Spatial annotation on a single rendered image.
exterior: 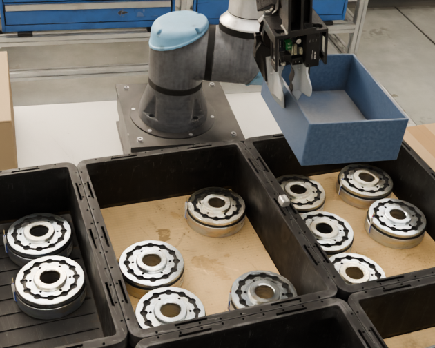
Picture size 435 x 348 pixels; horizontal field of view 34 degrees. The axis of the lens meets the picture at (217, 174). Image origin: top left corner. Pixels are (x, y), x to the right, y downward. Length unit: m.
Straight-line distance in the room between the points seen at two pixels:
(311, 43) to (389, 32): 3.21
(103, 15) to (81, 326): 2.13
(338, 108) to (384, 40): 2.90
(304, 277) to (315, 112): 0.26
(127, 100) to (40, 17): 1.48
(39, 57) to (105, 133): 1.90
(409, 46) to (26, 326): 3.22
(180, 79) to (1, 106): 0.37
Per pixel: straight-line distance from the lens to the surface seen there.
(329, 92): 1.18
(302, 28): 0.91
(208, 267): 1.15
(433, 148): 1.49
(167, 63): 1.44
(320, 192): 1.29
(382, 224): 1.25
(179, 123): 1.49
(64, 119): 1.74
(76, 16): 3.05
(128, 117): 1.55
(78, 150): 1.63
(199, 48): 1.42
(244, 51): 1.42
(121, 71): 3.17
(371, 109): 1.11
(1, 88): 1.56
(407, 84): 3.61
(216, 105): 1.61
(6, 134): 1.47
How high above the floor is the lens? 1.63
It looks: 36 degrees down
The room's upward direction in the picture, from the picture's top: 5 degrees clockwise
